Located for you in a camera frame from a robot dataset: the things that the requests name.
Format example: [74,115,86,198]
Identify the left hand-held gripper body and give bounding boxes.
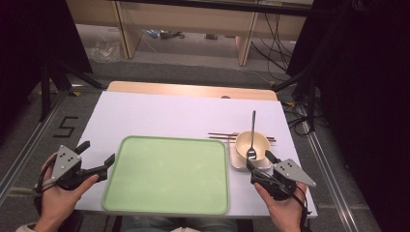
[50,144,88,191]

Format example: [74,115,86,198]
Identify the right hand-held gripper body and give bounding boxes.
[250,159,317,201]

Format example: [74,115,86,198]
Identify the white square plate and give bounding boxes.
[227,141,274,172]

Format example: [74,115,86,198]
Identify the cream bowl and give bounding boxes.
[234,130,271,163]

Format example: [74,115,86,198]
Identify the metal spoon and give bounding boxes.
[246,109,258,160]

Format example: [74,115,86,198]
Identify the green tray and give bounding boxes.
[102,135,230,216]

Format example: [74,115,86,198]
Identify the person's right hand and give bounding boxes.
[253,183,308,232]

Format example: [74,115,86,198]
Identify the person's left hand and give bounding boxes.
[35,154,100,231]

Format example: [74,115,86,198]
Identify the black metal stand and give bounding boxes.
[38,60,105,123]
[272,71,318,132]

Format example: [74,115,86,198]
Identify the person's legs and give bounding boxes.
[120,216,240,232]

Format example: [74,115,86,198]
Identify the white table mat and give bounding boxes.
[74,90,318,219]

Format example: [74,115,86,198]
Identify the clear plastic bag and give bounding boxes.
[88,33,123,63]

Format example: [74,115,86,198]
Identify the black curtain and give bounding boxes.
[285,0,410,232]
[0,0,94,143]

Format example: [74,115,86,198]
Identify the beige wooden desk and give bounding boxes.
[66,0,313,67]

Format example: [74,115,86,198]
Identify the left hand-held gripper cable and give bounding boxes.
[33,154,60,214]

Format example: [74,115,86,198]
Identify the hand-held gripper cable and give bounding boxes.
[33,154,60,214]
[289,185,313,232]

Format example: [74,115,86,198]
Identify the right hand-held gripper cable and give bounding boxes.
[289,185,313,232]

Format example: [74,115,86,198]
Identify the metal floor rail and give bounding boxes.
[0,90,71,207]
[296,105,361,232]

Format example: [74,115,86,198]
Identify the black floor cables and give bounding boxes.
[282,101,316,137]

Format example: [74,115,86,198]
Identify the black hanging cables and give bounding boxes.
[250,13,298,81]

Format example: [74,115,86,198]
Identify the power strip with cables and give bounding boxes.
[143,29,187,41]

